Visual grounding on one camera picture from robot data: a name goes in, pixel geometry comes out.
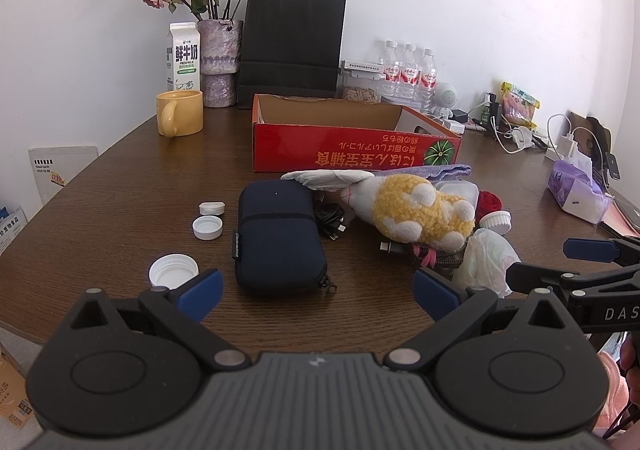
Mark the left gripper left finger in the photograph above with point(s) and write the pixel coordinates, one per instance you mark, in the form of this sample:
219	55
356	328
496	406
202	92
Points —
177	313

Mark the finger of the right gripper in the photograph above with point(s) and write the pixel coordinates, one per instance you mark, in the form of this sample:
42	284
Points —
624	251
523	277

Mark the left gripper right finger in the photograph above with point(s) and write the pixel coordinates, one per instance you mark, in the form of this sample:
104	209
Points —
457	314

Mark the white tissue wad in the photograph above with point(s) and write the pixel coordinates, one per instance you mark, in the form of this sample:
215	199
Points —
486	258

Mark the large white bottle cap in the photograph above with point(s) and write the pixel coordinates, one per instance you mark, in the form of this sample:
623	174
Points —
172	271

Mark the white ribbed cap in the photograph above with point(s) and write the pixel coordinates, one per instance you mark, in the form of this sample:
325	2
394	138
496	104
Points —
499	221

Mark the red fabric rose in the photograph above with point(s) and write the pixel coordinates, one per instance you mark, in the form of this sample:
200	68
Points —
487	203

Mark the medium white bottle cap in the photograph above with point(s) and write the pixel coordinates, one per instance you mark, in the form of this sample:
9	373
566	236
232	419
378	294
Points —
207	228

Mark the small white cap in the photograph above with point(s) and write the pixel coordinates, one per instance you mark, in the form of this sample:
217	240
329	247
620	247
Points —
212	208

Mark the yellow white plush toy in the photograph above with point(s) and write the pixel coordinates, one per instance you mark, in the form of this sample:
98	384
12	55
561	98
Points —
408	209

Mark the navy zip pouch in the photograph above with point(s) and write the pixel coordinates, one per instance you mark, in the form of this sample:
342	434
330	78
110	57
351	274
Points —
277	247

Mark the white diaper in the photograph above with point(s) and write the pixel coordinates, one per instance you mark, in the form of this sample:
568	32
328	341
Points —
327	180

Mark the person's hand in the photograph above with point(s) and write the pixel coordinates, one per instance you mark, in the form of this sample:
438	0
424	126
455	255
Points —
629	363

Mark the purple tissue pack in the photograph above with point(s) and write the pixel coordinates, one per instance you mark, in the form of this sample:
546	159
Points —
576	193

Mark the clear cotton swab box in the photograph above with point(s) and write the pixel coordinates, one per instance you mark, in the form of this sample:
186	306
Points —
462	188

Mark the purple cloth pouch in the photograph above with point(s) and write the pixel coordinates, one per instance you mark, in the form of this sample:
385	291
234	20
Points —
430	172

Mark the snack bag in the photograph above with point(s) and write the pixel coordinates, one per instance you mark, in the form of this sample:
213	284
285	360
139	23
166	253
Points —
518	107

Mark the white paper sign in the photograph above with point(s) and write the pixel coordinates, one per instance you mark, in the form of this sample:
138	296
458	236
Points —
54	167

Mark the white robot speaker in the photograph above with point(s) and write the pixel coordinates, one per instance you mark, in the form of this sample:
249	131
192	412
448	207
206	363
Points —
444	99

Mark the yellow ceramic mug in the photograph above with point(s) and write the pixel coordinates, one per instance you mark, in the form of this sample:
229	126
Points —
179	113

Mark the red cardboard box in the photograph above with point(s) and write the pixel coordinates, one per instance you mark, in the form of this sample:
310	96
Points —
291	134

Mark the water bottle right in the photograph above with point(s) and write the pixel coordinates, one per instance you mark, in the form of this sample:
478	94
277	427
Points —
427	81

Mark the water bottle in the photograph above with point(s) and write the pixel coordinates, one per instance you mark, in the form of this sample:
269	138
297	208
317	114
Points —
409	73
390	68
427	81

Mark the water bottle left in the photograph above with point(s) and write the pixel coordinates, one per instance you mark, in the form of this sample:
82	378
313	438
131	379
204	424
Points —
390	68

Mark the water bottle middle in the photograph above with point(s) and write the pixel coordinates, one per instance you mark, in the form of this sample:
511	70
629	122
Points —
409	73

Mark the clear jar of seeds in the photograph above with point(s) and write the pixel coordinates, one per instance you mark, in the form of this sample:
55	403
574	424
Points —
360	86

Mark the milk carton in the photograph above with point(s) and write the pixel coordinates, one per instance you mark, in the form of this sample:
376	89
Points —
183	57

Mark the white flat box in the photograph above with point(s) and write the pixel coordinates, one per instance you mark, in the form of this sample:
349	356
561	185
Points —
362	66

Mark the purple ceramic vase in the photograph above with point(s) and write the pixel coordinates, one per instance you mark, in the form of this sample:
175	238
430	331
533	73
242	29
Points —
220	60

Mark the black paper bag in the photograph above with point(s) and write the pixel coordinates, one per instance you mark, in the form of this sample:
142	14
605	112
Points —
290	48

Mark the white charger with cable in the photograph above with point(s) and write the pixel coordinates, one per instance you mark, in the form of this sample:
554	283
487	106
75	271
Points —
566	135

